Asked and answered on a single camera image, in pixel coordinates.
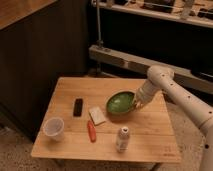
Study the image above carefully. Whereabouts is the white sponge block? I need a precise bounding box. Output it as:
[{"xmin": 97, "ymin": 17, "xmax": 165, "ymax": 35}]
[{"xmin": 89, "ymin": 107, "xmax": 106, "ymax": 125}]

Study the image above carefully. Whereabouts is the white plastic bottle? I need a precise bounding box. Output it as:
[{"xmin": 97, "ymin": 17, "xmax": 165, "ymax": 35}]
[{"xmin": 116, "ymin": 126, "xmax": 130, "ymax": 152}]

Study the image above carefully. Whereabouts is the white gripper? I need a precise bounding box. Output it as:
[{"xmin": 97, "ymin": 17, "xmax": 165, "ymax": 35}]
[{"xmin": 132, "ymin": 89, "xmax": 148, "ymax": 108}]

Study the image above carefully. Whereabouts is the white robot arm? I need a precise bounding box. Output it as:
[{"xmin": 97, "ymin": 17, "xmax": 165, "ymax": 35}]
[{"xmin": 133, "ymin": 65, "xmax": 213, "ymax": 171}]

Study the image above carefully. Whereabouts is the wooden table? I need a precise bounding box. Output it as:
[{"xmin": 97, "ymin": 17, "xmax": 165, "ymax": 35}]
[{"xmin": 31, "ymin": 77, "xmax": 181, "ymax": 171}]

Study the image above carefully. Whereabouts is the orange carrot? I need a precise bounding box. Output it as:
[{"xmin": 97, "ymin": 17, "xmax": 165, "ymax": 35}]
[{"xmin": 87, "ymin": 120, "xmax": 96, "ymax": 142}]

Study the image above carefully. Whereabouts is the dark wooden cabinet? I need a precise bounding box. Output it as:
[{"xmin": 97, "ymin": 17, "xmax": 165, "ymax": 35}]
[{"xmin": 0, "ymin": 0, "xmax": 88, "ymax": 140}]

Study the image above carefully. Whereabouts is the metal shelf rack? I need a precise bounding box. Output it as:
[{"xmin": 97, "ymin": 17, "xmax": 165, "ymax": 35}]
[{"xmin": 89, "ymin": 0, "xmax": 213, "ymax": 94}]

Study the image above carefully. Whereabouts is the clear plastic cup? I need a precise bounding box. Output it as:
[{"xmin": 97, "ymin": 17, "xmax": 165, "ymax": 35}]
[{"xmin": 43, "ymin": 117, "xmax": 64, "ymax": 141}]

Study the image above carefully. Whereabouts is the green ceramic bowl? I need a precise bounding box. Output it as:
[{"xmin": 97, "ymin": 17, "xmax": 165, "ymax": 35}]
[{"xmin": 106, "ymin": 91, "xmax": 134, "ymax": 115}]

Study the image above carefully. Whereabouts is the black rectangular remote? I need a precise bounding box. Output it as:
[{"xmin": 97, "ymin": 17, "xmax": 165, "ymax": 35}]
[{"xmin": 73, "ymin": 98, "xmax": 83, "ymax": 117}]

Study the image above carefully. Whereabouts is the vertical metal pole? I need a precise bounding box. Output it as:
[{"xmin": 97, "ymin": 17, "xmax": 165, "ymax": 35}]
[{"xmin": 96, "ymin": 0, "xmax": 103, "ymax": 49}]

